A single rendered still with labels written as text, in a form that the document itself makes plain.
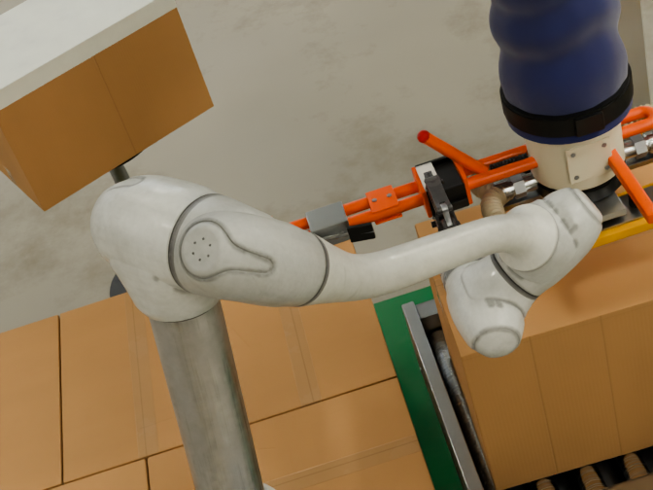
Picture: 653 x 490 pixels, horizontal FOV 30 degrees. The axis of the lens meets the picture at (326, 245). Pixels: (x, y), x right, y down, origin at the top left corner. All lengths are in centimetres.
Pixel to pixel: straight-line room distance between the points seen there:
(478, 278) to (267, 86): 308
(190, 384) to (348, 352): 120
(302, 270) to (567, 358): 89
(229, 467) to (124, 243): 39
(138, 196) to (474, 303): 59
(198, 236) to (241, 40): 386
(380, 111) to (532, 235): 279
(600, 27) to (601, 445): 88
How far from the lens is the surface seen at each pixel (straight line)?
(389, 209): 217
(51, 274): 439
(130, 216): 157
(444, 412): 258
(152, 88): 357
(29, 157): 347
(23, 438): 303
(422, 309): 283
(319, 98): 473
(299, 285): 150
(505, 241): 177
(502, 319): 188
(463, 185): 215
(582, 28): 199
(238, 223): 145
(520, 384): 230
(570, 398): 236
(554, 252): 184
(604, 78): 207
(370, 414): 271
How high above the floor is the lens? 253
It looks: 39 degrees down
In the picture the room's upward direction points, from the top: 19 degrees counter-clockwise
